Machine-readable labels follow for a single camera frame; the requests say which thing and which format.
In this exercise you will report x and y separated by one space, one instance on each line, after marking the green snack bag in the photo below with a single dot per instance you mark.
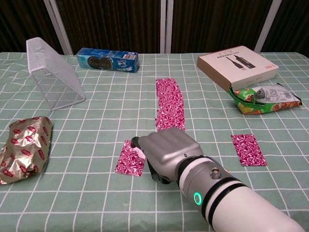
265 101

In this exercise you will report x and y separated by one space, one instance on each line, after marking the white flat product box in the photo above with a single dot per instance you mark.
241 65

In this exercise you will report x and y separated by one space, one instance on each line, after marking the dark ribbed partition panel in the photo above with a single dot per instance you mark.
217 24
21 24
108 24
292 24

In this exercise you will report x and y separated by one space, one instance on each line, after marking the gold foil snack package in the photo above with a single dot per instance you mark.
26 149

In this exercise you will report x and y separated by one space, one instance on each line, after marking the long pink patterned packet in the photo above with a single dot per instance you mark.
169 104

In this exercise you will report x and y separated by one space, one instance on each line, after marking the blue cookie package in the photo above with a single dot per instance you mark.
108 60

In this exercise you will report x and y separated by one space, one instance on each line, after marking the green checked tablecloth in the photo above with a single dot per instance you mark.
84 193

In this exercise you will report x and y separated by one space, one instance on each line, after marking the black and silver right hand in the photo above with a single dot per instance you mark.
169 149

